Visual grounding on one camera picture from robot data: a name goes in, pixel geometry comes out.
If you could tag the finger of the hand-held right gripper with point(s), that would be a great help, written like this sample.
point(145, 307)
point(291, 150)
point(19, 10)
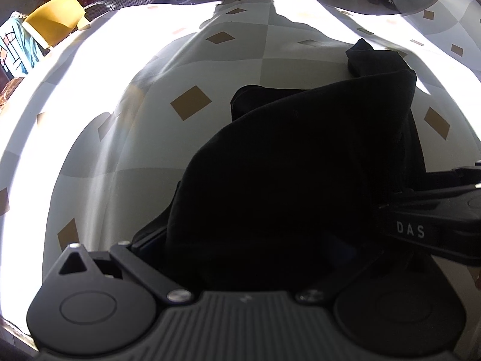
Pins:
point(451, 178)

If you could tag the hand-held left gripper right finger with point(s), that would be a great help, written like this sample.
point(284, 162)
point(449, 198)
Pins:
point(349, 274)

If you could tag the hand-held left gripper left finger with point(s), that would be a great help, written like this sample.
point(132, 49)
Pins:
point(142, 250)

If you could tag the black t-shirt red print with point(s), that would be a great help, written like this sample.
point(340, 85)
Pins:
point(300, 158)

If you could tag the brown bread bag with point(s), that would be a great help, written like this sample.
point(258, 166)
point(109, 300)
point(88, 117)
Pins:
point(9, 94)

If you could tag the blue printed cloth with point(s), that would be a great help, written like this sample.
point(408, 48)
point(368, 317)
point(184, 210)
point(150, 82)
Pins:
point(18, 49)

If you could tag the yellow plastic chair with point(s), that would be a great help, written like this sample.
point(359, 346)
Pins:
point(52, 18)

